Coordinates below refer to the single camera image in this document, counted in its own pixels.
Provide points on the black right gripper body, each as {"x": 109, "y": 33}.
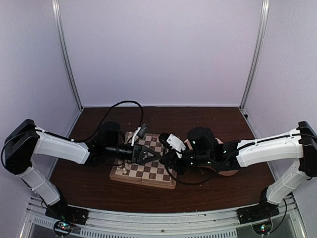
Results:
{"x": 203, "y": 159}

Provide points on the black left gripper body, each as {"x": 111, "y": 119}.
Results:
{"x": 112, "y": 151}

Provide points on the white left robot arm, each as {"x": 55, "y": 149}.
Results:
{"x": 28, "y": 142}

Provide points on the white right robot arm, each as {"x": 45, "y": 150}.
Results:
{"x": 299, "y": 145}

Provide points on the white chess pieces row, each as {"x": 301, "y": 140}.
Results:
{"x": 122, "y": 171}

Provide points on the wooden chess board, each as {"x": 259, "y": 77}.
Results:
{"x": 151, "y": 174}

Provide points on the pink plastic double bowl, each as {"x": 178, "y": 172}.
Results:
{"x": 213, "y": 168}

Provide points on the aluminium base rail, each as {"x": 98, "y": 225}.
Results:
{"x": 222, "y": 223}

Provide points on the aluminium frame post left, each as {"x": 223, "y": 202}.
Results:
{"x": 65, "y": 54}

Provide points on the aluminium frame post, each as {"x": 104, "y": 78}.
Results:
{"x": 263, "y": 20}
{"x": 65, "y": 54}

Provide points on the aluminium frame post right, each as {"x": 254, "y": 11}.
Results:
{"x": 263, "y": 20}

